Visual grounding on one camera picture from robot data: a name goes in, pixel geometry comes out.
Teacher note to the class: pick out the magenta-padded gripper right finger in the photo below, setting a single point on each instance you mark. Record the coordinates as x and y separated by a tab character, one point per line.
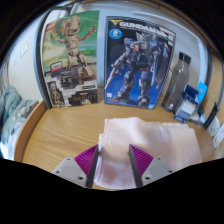
146	166

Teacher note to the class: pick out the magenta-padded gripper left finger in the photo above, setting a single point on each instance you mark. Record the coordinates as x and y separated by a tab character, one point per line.
81	166

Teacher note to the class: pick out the pink towel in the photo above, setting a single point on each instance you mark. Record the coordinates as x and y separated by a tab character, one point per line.
160	140

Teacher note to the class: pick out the small dark blue box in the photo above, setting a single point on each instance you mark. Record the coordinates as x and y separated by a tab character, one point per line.
185	106

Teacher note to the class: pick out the blue-grey bedding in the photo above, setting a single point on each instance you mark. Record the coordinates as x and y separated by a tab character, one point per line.
13	110

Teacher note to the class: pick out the light blue packet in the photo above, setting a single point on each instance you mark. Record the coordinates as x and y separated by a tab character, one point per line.
202	89

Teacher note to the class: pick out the blue robot model kit box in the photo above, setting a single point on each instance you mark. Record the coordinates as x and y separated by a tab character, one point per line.
140	66

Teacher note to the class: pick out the green tree figure toy box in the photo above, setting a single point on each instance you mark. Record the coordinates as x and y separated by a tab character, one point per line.
70	60

